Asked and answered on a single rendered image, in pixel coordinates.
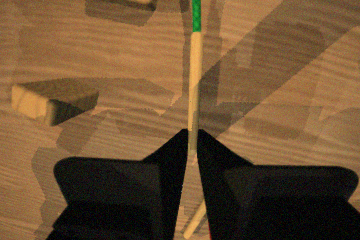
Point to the thin wooden stick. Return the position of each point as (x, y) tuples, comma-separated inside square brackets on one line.
[(196, 61)]

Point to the light wooden block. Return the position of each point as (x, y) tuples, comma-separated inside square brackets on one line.
[(147, 5)]

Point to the light wooden stick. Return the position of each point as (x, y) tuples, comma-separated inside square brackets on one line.
[(195, 220)]

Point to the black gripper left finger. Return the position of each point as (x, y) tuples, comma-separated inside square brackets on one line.
[(155, 182)]

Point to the small wooden block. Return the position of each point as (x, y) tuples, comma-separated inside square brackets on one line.
[(53, 101)]

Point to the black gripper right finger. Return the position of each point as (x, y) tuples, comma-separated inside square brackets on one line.
[(232, 185)]

